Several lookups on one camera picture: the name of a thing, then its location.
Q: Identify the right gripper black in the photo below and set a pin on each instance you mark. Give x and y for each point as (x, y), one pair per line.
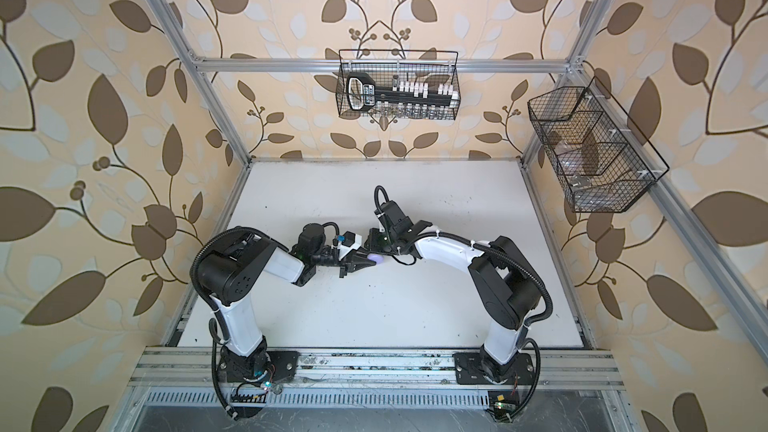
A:
(373, 241)

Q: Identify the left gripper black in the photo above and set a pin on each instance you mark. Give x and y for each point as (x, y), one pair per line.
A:
(355, 264)

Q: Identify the purple earbud charging case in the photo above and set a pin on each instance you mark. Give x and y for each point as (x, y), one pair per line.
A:
(376, 258)

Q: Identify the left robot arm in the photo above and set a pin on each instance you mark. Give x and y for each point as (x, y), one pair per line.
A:
(226, 269)

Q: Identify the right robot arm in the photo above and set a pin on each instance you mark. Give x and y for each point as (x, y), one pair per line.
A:
(512, 293)

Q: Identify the black tool with white parts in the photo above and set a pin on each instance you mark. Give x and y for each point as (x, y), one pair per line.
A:
(363, 93)

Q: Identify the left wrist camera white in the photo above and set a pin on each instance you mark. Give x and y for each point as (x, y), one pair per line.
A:
(348, 243)

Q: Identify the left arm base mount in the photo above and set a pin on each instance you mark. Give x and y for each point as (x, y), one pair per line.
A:
(258, 372)

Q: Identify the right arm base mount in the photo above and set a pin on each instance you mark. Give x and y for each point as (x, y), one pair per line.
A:
(520, 377)

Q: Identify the black wire basket back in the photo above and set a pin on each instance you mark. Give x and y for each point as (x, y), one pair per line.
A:
(432, 65)

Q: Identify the black wire basket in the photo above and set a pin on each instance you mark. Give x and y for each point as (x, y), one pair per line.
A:
(432, 65)
(602, 159)

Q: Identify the black wire basket right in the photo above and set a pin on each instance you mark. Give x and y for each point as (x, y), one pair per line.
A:
(602, 159)

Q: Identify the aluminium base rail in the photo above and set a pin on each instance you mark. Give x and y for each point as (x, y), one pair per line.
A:
(415, 378)

